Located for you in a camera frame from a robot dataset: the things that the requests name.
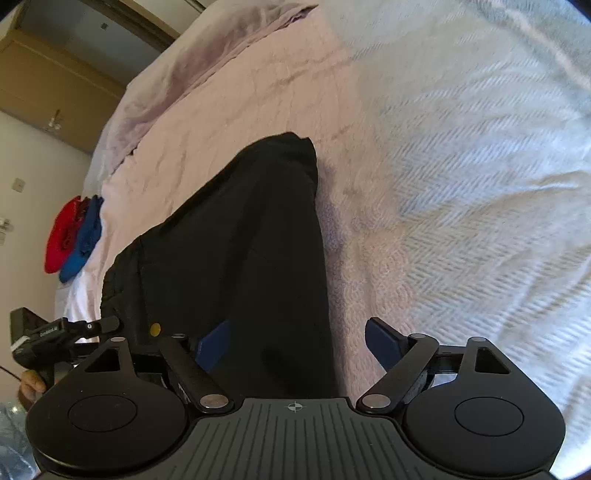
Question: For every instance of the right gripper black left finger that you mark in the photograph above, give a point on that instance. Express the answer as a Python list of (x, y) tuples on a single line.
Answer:
[(102, 420)]

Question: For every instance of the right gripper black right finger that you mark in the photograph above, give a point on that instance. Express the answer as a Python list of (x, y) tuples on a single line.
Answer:
[(468, 411)]

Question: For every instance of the lavender blanket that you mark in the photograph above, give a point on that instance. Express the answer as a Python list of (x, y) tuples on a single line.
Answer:
[(219, 34)]

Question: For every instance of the blue folded garment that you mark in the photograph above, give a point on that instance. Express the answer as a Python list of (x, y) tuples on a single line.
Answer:
[(87, 237)]

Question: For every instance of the red folded garment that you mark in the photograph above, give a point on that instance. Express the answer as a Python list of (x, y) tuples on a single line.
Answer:
[(62, 237)]

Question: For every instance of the light blue striped bedsheet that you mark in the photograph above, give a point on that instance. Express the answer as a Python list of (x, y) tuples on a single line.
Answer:
[(465, 210)]

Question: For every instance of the black garment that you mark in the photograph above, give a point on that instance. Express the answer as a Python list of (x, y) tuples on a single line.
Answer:
[(239, 270)]

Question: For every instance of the wooden door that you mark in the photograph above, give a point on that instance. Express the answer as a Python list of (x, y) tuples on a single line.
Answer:
[(55, 92)]

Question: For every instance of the left hand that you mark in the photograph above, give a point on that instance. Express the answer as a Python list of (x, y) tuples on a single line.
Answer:
[(31, 388)]

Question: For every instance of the pink bed quilt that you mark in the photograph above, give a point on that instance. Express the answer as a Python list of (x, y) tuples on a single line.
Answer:
[(302, 79)]

